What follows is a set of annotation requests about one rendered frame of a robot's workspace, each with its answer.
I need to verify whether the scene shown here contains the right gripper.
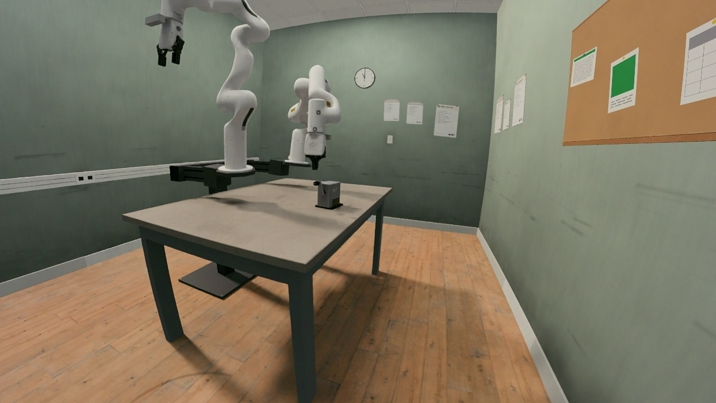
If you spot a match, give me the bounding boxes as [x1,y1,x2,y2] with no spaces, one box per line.
[157,20,185,67]

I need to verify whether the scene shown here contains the grey pencil sharpener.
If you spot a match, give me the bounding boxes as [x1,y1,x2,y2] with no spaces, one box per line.
[313,180,343,210]

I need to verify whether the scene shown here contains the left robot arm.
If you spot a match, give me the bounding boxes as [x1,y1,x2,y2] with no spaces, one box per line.
[285,65,341,165]

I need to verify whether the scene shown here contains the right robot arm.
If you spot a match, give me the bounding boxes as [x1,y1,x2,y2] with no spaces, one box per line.
[145,0,270,173]

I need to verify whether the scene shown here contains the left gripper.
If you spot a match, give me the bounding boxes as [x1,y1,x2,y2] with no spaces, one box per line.
[304,133,327,170]

